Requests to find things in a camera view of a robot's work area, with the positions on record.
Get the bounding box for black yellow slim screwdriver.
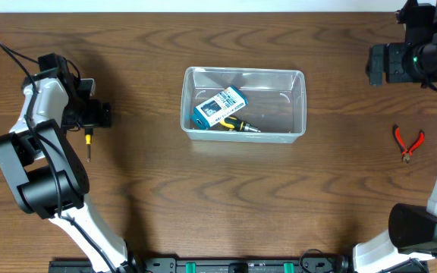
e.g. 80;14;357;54
84;128;93;162

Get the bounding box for red handled pliers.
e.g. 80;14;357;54
391;124;426;165

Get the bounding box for clear plastic container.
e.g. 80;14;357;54
181;67;307;143

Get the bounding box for blue screw box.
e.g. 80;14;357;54
191;86;248;130

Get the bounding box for stubby yellow black screwdriver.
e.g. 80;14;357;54
219;116;261;133

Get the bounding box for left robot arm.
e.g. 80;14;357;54
0;53;138;272

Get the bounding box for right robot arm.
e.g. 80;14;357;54
350;0;437;272

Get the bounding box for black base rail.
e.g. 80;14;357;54
48;250;429;273

